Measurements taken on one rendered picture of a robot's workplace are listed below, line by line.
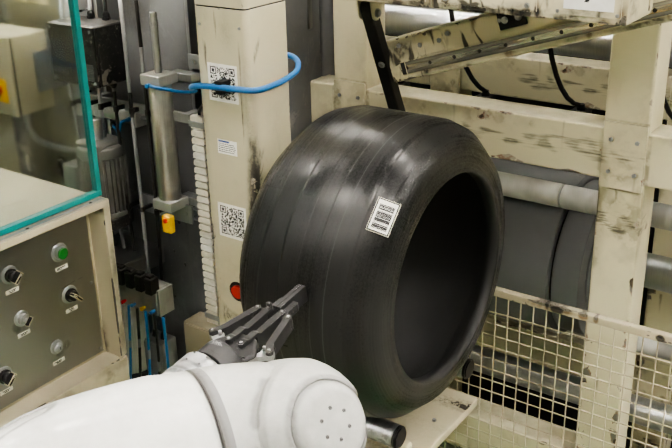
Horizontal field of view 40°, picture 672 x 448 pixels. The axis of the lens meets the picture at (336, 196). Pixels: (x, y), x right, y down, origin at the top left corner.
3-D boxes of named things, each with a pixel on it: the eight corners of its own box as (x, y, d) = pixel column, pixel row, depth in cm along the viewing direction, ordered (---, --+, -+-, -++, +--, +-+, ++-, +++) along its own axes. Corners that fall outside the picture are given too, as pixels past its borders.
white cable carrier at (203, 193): (206, 321, 203) (189, 114, 186) (221, 312, 207) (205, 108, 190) (221, 326, 201) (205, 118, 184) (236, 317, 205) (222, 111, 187)
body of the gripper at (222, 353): (226, 362, 132) (266, 327, 139) (183, 345, 137) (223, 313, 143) (234, 402, 136) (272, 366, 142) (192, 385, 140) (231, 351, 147)
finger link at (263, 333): (234, 342, 139) (241, 345, 138) (280, 304, 147) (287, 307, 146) (238, 363, 141) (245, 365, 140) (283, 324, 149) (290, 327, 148)
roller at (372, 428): (259, 366, 190) (265, 379, 193) (246, 383, 187) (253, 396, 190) (404, 421, 171) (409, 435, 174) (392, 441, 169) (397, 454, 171)
